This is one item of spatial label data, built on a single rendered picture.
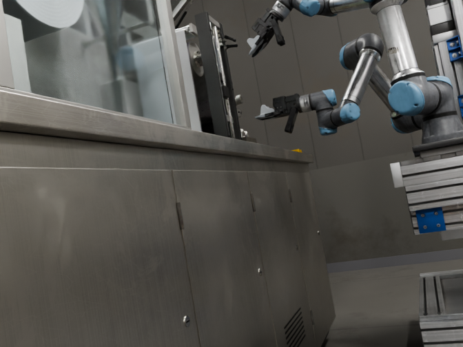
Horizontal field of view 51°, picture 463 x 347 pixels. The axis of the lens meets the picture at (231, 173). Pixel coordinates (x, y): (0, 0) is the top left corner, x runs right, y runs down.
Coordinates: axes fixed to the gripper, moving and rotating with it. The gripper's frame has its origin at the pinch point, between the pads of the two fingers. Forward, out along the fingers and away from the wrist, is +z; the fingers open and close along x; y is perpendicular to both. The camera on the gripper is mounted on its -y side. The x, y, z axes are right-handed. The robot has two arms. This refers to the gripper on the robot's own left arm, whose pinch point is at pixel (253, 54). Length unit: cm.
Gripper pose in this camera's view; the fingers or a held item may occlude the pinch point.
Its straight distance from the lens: 223.3
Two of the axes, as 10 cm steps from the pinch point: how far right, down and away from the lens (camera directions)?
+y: -7.2, -6.4, 2.6
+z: -6.0, 7.7, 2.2
